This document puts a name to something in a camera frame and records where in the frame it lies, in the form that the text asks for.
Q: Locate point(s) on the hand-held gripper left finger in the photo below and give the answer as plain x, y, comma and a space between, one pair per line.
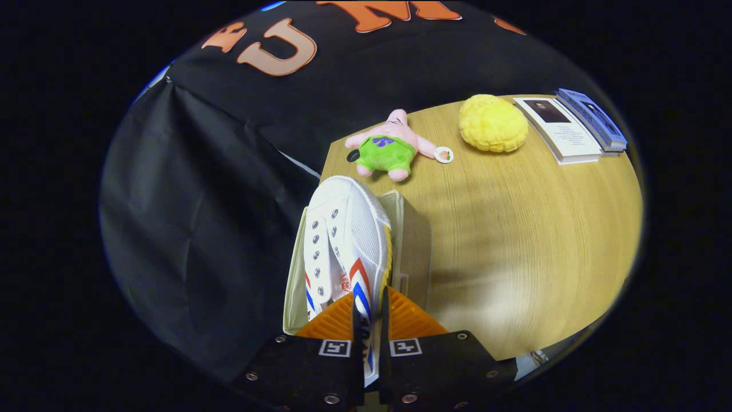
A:
358, 355

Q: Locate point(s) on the white booklet with portrait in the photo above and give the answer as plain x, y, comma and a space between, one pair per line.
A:
566, 134

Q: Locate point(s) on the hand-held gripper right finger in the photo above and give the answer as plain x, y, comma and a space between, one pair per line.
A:
385, 355

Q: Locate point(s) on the blue book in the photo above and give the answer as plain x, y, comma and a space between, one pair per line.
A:
595, 117

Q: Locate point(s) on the yellow knobbly sponge ball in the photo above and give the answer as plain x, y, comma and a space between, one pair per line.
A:
493, 123

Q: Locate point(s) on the beige fabric storage box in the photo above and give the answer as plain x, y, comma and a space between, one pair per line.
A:
413, 240

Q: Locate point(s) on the white striped canvas shoe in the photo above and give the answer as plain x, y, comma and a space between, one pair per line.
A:
360, 223

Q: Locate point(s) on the pink star plush toy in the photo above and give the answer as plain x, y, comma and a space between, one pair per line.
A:
389, 151

